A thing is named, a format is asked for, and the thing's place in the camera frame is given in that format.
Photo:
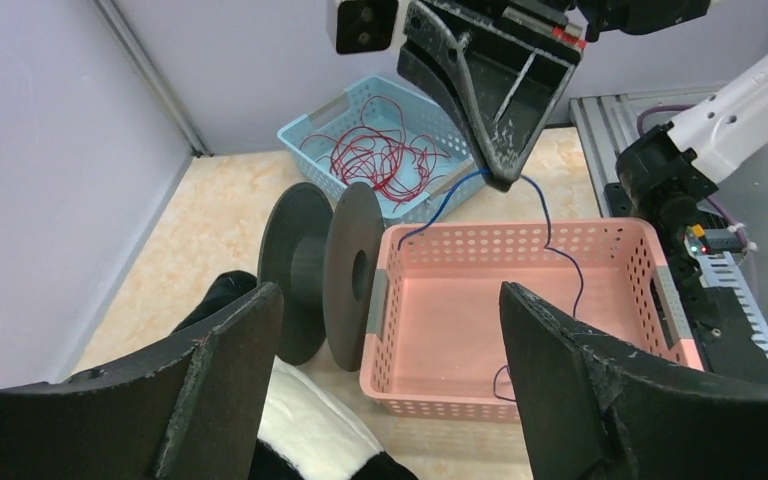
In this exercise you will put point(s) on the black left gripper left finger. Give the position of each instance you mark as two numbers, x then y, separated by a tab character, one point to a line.
104	423

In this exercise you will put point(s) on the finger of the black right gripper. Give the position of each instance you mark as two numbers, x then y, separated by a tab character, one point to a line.
516	103
433	58

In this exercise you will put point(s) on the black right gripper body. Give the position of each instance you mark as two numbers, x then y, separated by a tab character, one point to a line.
500	33

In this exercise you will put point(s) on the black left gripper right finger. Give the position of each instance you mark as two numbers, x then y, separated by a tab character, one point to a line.
593	406

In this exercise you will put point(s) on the dark grey cable spool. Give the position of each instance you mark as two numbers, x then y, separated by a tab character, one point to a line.
323	258

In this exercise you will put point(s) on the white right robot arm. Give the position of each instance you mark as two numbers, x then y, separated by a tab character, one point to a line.
673	166

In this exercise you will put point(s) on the blue plastic basket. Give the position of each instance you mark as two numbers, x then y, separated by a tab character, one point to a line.
400	143

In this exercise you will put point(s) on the black and white checkered pillow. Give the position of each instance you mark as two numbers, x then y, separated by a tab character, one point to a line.
318	430

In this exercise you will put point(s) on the pink plastic basket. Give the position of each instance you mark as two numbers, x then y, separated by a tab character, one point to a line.
464	316

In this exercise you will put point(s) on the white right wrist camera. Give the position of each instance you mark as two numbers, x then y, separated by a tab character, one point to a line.
361	26

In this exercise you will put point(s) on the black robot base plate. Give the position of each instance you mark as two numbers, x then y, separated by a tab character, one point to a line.
686	272

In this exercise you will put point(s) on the white slotted cable duct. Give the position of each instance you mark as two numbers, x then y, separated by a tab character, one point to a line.
737	344

